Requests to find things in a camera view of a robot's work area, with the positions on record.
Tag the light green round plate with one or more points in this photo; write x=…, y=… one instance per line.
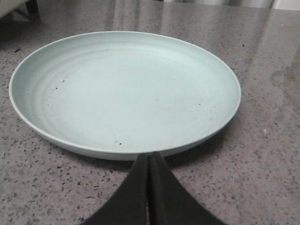
x=117, y=94

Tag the white curtain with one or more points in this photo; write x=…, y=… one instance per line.
x=275, y=4

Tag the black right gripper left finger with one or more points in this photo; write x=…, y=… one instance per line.
x=127, y=206

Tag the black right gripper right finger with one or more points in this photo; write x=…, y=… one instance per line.
x=169, y=202

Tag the white toaster oven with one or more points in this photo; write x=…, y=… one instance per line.
x=7, y=7

